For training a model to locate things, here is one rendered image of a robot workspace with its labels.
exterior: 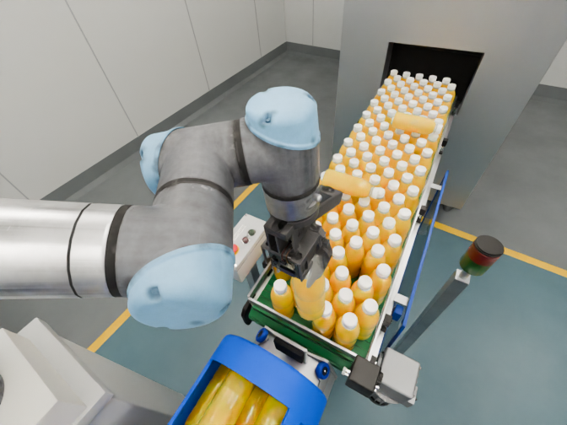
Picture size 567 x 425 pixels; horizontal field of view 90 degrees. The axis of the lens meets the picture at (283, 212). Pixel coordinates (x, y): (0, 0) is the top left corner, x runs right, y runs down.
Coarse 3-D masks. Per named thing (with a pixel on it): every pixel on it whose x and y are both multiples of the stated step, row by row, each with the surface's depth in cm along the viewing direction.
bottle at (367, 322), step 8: (360, 304) 81; (360, 312) 80; (376, 312) 79; (360, 320) 80; (368, 320) 79; (376, 320) 80; (360, 328) 83; (368, 328) 81; (360, 336) 88; (368, 336) 88
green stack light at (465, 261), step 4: (464, 256) 74; (460, 260) 77; (464, 260) 74; (468, 260) 73; (460, 264) 76; (464, 264) 74; (468, 264) 73; (472, 264) 72; (476, 264) 71; (464, 268) 75; (468, 268) 74; (472, 268) 73; (476, 268) 72; (480, 268) 71; (484, 268) 71; (488, 268) 72; (468, 272) 74; (472, 272) 74; (476, 272) 73; (480, 272) 73; (484, 272) 74
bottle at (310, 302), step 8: (296, 280) 57; (304, 280) 56; (320, 280) 57; (296, 288) 58; (304, 288) 57; (312, 288) 57; (320, 288) 58; (296, 296) 61; (304, 296) 58; (312, 296) 58; (320, 296) 59; (296, 304) 66; (304, 304) 61; (312, 304) 61; (320, 304) 62; (304, 312) 65; (312, 312) 64; (320, 312) 65
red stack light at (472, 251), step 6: (474, 240) 71; (474, 246) 70; (468, 252) 72; (474, 252) 70; (474, 258) 71; (480, 258) 69; (486, 258) 68; (492, 258) 68; (498, 258) 68; (480, 264) 70; (486, 264) 70; (492, 264) 70
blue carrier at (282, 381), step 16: (224, 336) 69; (224, 352) 62; (240, 352) 60; (256, 352) 59; (208, 368) 68; (240, 368) 58; (256, 368) 57; (272, 368) 57; (288, 368) 57; (256, 384) 55; (272, 384) 55; (288, 384) 56; (304, 384) 57; (192, 400) 67; (288, 400) 55; (304, 400) 57; (320, 400) 60; (176, 416) 60; (288, 416) 54; (304, 416) 56; (320, 416) 61
